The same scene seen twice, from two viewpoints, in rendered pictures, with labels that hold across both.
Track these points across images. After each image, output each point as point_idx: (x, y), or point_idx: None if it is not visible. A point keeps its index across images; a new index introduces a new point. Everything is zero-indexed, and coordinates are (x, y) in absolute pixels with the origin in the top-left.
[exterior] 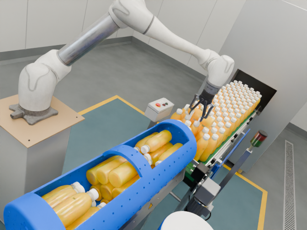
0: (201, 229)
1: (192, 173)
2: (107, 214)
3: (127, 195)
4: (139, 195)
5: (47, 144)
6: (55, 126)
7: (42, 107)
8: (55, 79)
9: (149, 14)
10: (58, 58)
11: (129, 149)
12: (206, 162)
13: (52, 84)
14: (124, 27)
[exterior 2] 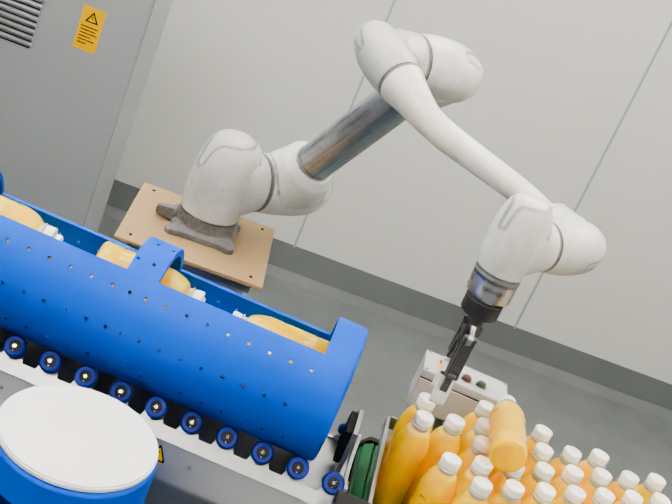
0: (124, 453)
1: None
2: (20, 237)
3: (72, 255)
4: (93, 284)
5: None
6: (195, 256)
7: (201, 211)
8: (266, 185)
9: (398, 56)
10: (297, 152)
11: (171, 245)
12: None
13: (237, 175)
14: None
